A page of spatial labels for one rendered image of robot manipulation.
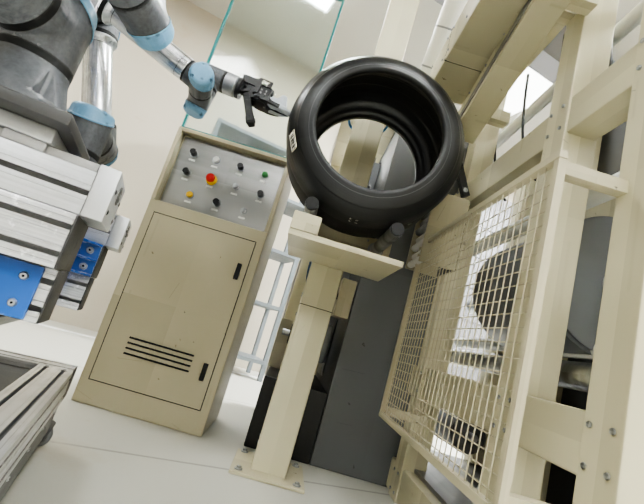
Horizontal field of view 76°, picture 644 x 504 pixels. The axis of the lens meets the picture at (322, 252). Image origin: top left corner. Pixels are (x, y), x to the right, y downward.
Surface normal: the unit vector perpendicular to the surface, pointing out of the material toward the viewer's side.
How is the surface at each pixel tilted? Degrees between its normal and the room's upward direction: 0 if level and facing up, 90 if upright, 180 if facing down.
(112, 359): 90
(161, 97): 90
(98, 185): 90
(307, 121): 92
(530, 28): 162
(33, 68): 72
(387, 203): 100
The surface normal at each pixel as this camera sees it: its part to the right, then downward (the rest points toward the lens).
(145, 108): 0.40, -0.08
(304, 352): 0.08, -0.19
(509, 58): -0.24, 0.83
